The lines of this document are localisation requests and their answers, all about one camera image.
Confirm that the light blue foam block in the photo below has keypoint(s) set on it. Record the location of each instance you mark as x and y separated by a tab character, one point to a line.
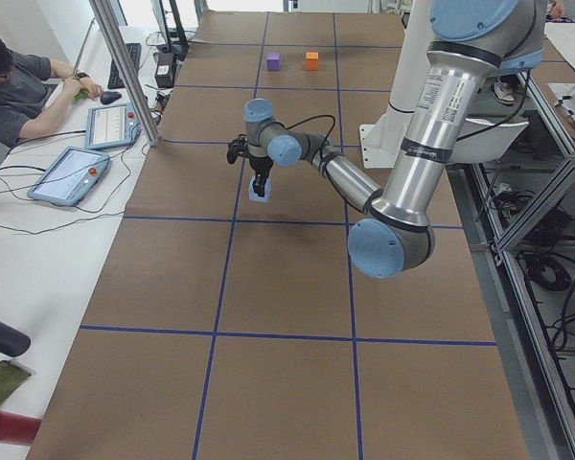
253	196

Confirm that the white chair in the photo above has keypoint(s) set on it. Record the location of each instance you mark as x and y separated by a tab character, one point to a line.
489	145

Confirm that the seated person in grey shirt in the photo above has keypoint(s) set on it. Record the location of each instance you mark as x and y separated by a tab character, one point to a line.
36	93

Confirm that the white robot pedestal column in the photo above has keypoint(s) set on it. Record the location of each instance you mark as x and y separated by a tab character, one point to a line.
380	143

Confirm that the black water bottle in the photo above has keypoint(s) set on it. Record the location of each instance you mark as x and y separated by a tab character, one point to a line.
13	343

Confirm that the aluminium frame post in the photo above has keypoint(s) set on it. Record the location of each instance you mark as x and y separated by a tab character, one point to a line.
118	50

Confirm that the orange foam block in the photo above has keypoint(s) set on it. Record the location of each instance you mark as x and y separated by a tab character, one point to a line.
312	60

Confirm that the black power adapter box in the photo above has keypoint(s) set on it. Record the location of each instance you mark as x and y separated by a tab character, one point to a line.
165	70

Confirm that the purple foam block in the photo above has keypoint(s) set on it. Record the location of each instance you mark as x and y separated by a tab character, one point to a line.
273	62

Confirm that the blue teach pendant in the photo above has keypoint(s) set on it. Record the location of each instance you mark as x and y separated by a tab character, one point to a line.
111	126
70	177

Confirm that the red bottle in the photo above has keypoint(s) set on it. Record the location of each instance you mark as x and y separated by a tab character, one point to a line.
16	429

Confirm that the near blue teach pendant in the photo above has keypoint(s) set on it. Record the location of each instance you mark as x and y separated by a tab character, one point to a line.
70	177

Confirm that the black computer mouse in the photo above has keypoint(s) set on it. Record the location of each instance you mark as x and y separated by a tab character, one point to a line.
110	97

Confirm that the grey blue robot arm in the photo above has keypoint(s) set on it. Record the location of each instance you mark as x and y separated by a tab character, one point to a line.
450	49

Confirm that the far blue teach pendant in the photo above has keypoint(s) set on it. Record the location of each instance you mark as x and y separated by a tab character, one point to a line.
111	126

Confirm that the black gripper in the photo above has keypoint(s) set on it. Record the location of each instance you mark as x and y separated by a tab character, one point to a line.
259	166

